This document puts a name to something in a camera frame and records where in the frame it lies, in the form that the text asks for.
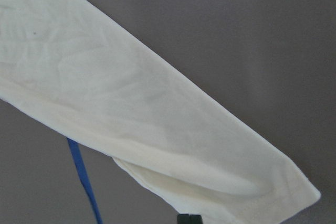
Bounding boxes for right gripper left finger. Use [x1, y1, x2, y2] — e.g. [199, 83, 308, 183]
[177, 214, 191, 224]

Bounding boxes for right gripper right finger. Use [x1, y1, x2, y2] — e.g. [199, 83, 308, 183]
[190, 215, 203, 224]

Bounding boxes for yellow long-sleeve shirt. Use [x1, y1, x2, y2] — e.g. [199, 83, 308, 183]
[1, 0, 321, 223]

